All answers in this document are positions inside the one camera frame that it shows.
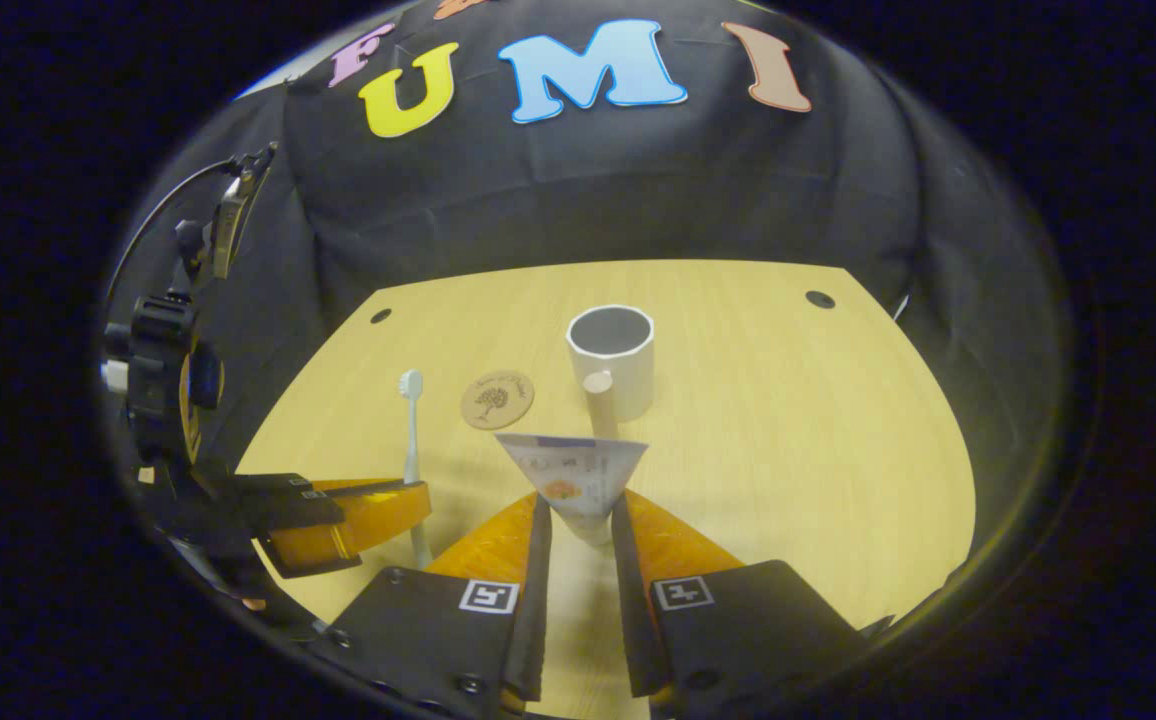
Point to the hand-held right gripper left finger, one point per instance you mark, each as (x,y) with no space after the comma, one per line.
(535,600)

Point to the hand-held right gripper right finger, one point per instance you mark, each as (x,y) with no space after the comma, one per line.
(633,620)

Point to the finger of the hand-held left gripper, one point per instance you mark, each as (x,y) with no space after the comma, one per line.
(273,482)
(358,520)

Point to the pale green toothbrush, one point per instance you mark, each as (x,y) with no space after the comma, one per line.
(412,440)

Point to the white toothpaste tube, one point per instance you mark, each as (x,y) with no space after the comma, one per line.
(578,475)

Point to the round cork coaster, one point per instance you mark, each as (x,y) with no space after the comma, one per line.
(498,400)

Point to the white cup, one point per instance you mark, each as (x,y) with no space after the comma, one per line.
(628,375)

